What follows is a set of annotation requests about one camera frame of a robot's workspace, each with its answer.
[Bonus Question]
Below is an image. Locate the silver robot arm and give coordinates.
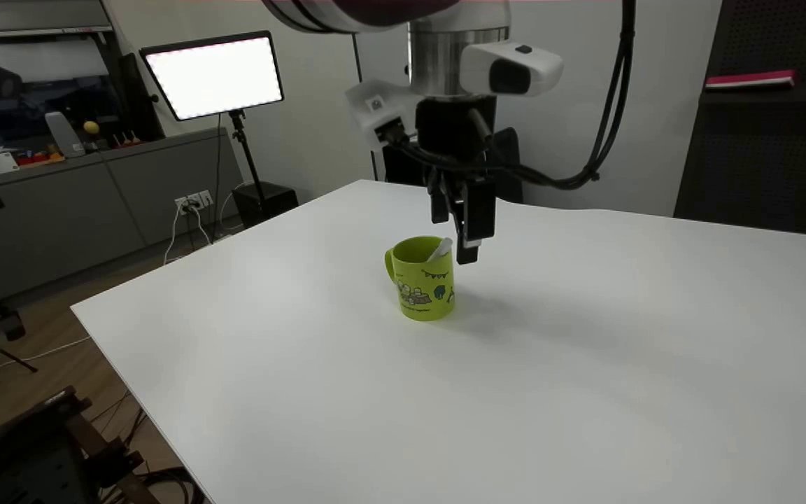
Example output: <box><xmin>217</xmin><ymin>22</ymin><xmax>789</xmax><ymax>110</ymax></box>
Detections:
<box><xmin>262</xmin><ymin>0</ymin><xmax>511</xmax><ymax>263</ymax></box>

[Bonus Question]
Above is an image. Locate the grey cabinet counter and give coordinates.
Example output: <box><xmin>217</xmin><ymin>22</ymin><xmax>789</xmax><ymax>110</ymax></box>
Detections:
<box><xmin>0</xmin><ymin>128</ymin><xmax>239</xmax><ymax>296</ymax></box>

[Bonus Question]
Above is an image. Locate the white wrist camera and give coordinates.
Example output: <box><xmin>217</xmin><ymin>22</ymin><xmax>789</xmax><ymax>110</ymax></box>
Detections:
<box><xmin>458</xmin><ymin>41</ymin><xmax>564</xmax><ymax>95</ymax></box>

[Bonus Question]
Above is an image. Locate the green ceramic mug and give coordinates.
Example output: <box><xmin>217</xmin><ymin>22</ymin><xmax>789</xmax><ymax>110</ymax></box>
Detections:
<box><xmin>382</xmin><ymin>235</ymin><xmax>455</xmax><ymax>321</ymax></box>

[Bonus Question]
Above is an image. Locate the black equipment near floor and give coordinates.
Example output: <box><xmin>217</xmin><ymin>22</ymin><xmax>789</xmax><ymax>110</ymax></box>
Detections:
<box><xmin>0</xmin><ymin>386</ymin><xmax>202</xmax><ymax>504</ymax></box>

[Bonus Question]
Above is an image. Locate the white wall power outlet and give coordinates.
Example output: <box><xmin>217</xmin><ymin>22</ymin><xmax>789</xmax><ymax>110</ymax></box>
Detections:
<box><xmin>172</xmin><ymin>191</ymin><xmax>211</xmax><ymax>214</ymax></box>

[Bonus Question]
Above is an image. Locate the black tall shelf unit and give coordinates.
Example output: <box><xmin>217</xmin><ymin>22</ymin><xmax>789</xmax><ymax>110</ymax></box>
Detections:
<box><xmin>673</xmin><ymin>0</ymin><xmax>806</xmax><ymax>233</ymax></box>

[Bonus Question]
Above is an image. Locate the black light stand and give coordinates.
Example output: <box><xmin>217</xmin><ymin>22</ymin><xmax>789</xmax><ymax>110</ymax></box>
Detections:
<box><xmin>228</xmin><ymin>110</ymin><xmax>299</xmax><ymax>226</ymax></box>

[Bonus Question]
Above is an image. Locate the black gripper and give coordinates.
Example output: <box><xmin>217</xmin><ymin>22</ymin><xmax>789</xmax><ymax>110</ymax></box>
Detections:
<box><xmin>413</xmin><ymin>97</ymin><xmax>494</xmax><ymax>263</ymax></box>

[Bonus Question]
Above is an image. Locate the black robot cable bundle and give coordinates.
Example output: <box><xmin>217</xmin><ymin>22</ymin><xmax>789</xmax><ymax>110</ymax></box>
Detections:
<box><xmin>390</xmin><ymin>0</ymin><xmax>638</xmax><ymax>194</ymax></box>

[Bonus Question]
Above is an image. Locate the bright led light panel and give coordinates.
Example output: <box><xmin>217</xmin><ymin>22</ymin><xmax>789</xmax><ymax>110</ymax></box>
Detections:
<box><xmin>141</xmin><ymin>30</ymin><xmax>285</xmax><ymax>121</ymax></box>

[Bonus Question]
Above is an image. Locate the pink book on shelf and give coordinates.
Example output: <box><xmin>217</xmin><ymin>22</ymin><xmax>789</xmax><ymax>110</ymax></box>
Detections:
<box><xmin>705</xmin><ymin>69</ymin><xmax>795</xmax><ymax>89</ymax></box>

